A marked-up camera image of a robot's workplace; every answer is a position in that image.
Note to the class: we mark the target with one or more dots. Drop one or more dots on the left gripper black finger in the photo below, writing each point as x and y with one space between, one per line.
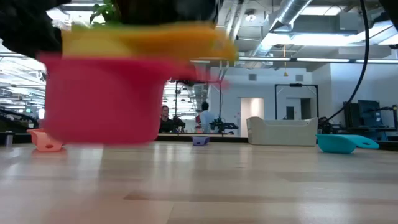
164 11

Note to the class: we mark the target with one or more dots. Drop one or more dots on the purple measuring cup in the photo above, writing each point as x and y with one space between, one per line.
200 141

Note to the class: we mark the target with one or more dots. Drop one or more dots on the black workstation with monitor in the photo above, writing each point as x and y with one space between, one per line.
367 115

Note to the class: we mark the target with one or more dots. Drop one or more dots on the pink measuring cup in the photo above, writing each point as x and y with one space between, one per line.
102 102

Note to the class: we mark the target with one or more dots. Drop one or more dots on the person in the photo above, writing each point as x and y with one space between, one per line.
206 121
166 124

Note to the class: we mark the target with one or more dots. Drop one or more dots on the green plant in white pot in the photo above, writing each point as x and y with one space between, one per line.
105 11

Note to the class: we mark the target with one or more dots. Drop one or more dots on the orange measuring cup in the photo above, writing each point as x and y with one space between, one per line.
43 141

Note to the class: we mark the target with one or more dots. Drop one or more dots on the white plastic basket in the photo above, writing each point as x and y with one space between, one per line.
280 132

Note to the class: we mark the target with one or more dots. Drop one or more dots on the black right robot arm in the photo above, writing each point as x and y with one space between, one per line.
391 9

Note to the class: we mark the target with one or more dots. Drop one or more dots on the yellow measuring cup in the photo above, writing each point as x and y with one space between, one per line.
140 42

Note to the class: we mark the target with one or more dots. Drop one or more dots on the black aluminium table frame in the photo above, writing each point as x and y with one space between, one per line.
230 139

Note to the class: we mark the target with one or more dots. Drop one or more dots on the yellow hanging cone marker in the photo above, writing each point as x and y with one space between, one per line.
285 73

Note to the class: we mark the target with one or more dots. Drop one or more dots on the teal measuring cup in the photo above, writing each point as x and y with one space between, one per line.
335 144

